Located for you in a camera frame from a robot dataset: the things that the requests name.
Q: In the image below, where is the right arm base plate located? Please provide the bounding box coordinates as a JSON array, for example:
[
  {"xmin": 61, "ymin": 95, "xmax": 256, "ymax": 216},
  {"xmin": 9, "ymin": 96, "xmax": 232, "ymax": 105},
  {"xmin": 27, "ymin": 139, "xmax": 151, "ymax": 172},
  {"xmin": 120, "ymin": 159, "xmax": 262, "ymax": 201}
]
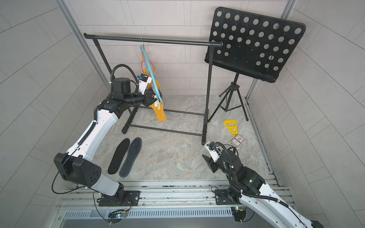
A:
[{"xmin": 213, "ymin": 189, "xmax": 241, "ymax": 205}]

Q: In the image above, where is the aluminium mounting rail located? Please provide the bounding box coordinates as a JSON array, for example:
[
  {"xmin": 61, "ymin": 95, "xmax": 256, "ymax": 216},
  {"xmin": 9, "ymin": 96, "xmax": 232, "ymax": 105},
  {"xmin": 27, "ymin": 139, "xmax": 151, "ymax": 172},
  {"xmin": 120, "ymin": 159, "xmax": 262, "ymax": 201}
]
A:
[{"xmin": 55, "ymin": 180, "xmax": 296, "ymax": 211}]

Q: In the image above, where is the dark grey shoe insole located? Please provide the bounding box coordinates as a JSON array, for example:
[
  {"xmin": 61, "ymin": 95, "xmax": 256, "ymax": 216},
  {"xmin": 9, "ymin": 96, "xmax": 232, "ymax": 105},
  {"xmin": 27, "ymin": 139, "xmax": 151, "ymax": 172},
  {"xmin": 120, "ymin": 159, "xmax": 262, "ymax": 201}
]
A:
[{"xmin": 119, "ymin": 137, "xmax": 142, "ymax": 178}]

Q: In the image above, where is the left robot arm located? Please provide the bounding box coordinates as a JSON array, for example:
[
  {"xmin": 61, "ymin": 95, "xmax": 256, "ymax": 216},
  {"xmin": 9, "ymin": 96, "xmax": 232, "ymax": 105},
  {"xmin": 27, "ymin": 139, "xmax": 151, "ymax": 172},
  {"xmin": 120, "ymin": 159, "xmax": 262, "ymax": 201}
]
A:
[{"xmin": 54, "ymin": 64, "xmax": 162, "ymax": 201}]

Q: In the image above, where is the small card box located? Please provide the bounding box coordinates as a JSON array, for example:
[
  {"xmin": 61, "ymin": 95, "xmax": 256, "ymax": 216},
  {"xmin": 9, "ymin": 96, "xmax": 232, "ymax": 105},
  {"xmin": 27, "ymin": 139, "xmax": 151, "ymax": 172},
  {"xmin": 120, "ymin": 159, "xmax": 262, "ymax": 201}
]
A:
[{"xmin": 230, "ymin": 135, "xmax": 245, "ymax": 148}]

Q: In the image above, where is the black shoe insole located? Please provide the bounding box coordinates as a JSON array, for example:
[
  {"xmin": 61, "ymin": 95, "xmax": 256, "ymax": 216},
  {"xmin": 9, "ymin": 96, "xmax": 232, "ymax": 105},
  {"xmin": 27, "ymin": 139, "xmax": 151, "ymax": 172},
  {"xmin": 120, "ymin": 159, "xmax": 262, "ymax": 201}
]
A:
[{"xmin": 107, "ymin": 138, "xmax": 130, "ymax": 174}]

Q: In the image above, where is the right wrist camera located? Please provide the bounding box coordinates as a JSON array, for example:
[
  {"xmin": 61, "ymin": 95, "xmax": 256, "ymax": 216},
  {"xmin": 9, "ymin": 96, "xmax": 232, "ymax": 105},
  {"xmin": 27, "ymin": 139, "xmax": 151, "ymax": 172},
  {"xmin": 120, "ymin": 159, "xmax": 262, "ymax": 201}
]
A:
[{"xmin": 204, "ymin": 141, "xmax": 221, "ymax": 162}]

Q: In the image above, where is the orange rim insole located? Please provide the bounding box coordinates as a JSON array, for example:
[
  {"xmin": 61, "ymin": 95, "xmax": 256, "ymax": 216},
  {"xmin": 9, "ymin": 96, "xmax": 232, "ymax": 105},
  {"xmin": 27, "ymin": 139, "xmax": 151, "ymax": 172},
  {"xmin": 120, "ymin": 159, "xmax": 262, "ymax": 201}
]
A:
[{"xmin": 141, "ymin": 60, "xmax": 157, "ymax": 83}]

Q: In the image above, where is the orange yellow shoe insole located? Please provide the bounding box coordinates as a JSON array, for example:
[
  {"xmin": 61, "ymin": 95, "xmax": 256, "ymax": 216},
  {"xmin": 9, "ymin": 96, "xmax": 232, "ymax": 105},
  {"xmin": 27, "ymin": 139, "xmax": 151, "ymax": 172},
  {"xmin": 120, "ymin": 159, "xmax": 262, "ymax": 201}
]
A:
[{"xmin": 150, "ymin": 103, "xmax": 166, "ymax": 122}]

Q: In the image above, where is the black perforated music stand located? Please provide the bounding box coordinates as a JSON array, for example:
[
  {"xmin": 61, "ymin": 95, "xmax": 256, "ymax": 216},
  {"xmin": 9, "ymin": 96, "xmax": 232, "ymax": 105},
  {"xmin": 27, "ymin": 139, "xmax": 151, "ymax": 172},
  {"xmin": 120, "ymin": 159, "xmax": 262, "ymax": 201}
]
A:
[{"xmin": 204, "ymin": 7, "xmax": 306, "ymax": 123}]

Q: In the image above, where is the yellow triangular plastic piece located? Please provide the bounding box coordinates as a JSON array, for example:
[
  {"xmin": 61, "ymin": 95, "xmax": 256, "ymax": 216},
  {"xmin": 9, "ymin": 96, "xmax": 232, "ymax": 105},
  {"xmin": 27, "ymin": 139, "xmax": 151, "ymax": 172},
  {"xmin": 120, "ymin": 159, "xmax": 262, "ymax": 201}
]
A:
[{"xmin": 223, "ymin": 119, "xmax": 238, "ymax": 135}]

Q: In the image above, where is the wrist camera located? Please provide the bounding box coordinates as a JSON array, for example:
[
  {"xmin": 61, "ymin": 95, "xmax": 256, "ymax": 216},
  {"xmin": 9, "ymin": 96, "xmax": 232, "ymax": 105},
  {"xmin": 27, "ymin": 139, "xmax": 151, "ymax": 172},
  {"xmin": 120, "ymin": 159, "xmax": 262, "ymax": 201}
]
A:
[
  {"xmin": 204, "ymin": 141, "xmax": 221, "ymax": 162},
  {"xmin": 138, "ymin": 74, "xmax": 152, "ymax": 95}
]

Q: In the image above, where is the black garment rack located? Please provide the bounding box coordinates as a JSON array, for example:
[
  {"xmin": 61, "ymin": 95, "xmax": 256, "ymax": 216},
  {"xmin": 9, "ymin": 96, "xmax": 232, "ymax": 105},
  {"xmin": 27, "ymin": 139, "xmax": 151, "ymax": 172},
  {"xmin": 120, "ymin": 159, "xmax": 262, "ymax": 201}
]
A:
[{"xmin": 84, "ymin": 33, "xmax": 223, "ymax": 145}]

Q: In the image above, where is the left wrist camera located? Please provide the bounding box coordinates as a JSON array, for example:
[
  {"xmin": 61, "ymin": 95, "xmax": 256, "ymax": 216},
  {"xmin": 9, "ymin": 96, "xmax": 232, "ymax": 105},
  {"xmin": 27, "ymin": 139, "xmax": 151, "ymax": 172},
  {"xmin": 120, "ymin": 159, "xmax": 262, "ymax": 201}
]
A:
[{"xmin": 138, "ymin": 74, "xmax": 152, "ymax": 95}]

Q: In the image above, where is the blue multi-clip hanger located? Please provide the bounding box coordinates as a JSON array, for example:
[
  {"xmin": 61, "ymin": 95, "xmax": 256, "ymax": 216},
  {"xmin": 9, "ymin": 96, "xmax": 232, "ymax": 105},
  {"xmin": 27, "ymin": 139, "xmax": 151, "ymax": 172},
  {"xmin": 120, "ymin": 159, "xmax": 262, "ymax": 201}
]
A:
[{"xmin": 140, "ymin": 39, "xmax": 163, "ymax": 103}]

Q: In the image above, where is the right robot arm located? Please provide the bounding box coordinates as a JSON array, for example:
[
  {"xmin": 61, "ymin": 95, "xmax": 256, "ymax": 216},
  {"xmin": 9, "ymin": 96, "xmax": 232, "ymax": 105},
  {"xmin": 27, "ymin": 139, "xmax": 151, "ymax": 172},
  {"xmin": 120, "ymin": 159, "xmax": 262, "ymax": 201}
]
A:
[{"xmin": 203, "ymin": 142, "xmax": 323, "ymax": 228}]

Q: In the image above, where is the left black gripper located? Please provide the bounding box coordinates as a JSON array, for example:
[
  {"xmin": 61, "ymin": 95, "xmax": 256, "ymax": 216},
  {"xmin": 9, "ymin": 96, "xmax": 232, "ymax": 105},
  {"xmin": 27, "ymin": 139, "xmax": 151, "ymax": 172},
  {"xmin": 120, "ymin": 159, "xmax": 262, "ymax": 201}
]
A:
[{"xmin": 123, "ymin": 90, "xmax": 161, "ymax": 108}]

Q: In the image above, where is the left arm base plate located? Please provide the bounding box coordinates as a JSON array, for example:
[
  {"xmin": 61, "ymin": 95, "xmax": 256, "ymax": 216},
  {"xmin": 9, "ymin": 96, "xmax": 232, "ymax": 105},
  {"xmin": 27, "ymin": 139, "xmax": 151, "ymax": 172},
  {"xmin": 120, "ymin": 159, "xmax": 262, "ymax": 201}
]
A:
[{"xmin": 97, "ymin": 191, "xmax": 141, "ymax": 207}]

